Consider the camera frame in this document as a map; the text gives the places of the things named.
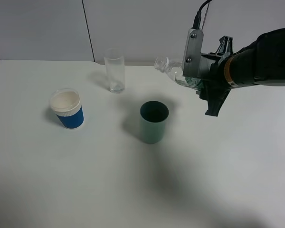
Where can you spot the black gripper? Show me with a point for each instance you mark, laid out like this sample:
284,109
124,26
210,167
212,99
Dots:
216,86

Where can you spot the clear bottle with green label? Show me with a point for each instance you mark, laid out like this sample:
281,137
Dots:
172,68

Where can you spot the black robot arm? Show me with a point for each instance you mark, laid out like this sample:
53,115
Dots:
260,63

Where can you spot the teal plastic cup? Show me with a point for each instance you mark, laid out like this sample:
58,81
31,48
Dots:
153,117

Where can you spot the blue paper cup white lid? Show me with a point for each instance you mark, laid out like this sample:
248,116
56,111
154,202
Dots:
66,104

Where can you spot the tall clear glass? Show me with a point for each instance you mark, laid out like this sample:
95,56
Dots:
115,69

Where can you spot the wrist camera on grey bracket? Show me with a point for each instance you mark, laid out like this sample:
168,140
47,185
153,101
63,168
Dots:
192,53

